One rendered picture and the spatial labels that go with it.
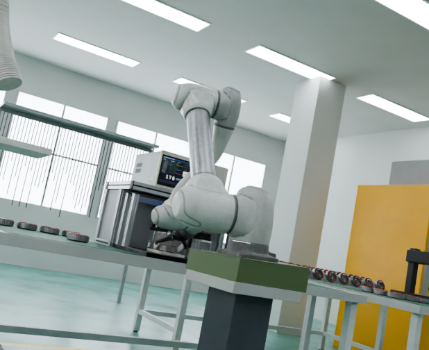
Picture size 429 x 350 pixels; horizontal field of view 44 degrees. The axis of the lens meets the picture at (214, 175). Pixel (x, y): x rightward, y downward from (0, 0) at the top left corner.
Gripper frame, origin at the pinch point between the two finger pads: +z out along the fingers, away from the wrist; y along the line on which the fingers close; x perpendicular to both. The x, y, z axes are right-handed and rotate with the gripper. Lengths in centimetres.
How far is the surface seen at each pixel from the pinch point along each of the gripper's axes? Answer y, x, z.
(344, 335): 114, -37, -3
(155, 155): -8, 54, -5
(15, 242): -80, -20, -18
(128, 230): -19.7, 8.4, 5.3
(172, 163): -0.8, 46.3, -11.1
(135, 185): -20.6, 30.0, -5.1
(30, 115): -26, 271, 258
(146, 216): -4.2, 25.3, 14.7
